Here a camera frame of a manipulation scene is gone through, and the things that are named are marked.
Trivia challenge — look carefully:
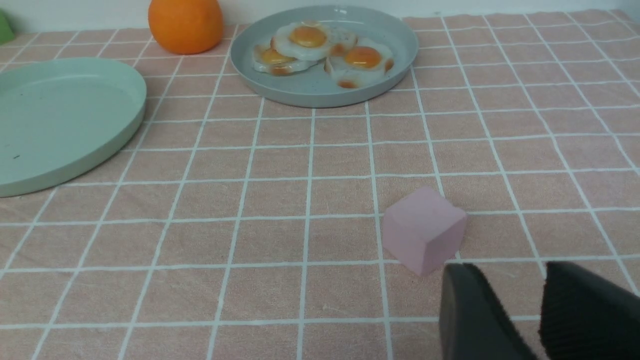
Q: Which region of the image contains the orange fruit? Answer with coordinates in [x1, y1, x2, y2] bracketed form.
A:
[147, 0, 225, 55]

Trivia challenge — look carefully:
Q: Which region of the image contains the pink cube block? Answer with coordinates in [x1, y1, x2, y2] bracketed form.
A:
[381, 186, 467, 277]

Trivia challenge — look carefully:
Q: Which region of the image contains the green cube block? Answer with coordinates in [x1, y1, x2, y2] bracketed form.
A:
[0, 9, 16, 46]

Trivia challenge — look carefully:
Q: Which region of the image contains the fried egg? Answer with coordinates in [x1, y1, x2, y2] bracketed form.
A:
[252, 44, 319, 76]
[324, 38, 394, 89]
[270, 20, 358, 61]

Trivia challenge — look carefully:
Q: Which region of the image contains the green centre plate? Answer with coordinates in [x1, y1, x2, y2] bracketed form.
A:
[0, 57, 147, 198]

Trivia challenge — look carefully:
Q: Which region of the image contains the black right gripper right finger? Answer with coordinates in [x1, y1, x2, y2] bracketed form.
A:
[539, 261, 640, 360]

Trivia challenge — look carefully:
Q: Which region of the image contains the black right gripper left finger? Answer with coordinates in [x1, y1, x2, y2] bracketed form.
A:
[439, 263, 538, 360]

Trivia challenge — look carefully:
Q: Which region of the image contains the grey egg plate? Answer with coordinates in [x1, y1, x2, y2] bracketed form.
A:
[230, 5, 419, 109]

